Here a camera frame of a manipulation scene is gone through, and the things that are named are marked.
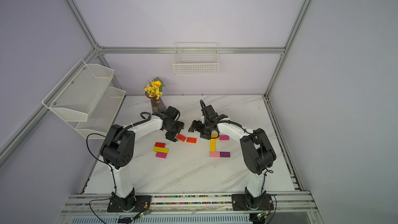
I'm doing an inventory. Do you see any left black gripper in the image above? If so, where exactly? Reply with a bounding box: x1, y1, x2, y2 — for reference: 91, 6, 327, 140
164, 120, 184, 142

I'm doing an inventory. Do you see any red block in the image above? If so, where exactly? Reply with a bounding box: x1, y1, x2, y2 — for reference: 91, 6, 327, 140
155, 142, 166, 148
176, 134, 187, 142
187, 138, 197, 144

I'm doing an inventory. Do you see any yellow block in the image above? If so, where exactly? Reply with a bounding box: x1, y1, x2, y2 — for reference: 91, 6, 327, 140
210, 139, 216, 152
153, 147, 169, 153

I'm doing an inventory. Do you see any magenta block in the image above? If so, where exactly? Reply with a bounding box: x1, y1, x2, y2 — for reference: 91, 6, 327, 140
219, 135, 230, 141
155, 152, 167, 159

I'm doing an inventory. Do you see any pink block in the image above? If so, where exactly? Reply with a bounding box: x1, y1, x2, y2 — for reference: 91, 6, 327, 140
210, 151, 221, 158

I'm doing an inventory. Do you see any purple block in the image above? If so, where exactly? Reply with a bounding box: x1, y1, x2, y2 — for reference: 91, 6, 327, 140
219, 151, 231, 158

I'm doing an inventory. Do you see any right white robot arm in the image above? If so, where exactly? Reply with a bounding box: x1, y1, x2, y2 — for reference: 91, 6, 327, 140
188, 100, 277, 201

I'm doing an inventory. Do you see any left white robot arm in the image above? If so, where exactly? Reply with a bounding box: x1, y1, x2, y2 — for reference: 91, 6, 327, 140
86, 106, 184, 211

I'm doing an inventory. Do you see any dark glass vase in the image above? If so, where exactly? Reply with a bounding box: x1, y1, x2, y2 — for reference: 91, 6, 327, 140
150, 97, 167, 115

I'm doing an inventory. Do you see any magenta block in pile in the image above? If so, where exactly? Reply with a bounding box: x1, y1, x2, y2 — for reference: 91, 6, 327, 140
155, 152, 167, 159

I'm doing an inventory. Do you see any yellow flower bouquet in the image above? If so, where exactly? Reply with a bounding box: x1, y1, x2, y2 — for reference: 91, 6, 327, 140
144, 77, 165, 100

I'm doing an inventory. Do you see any white two-tier mesh shelf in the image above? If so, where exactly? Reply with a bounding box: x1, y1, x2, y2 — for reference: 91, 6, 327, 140
42, 60, 125, 139

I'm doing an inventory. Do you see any white wire wall basket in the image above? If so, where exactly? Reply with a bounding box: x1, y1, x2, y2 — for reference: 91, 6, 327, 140
173, 42, 219, 75

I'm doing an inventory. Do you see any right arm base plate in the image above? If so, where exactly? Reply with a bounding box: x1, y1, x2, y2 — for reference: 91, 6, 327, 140
231, 194, 274, 211

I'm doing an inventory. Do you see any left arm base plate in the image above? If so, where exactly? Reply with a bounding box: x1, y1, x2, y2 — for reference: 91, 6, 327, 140
107, 195, 152, 213

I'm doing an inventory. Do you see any aluminium frame back bar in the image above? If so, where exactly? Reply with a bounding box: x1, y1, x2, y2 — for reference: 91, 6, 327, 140
97, 47, 286, 55

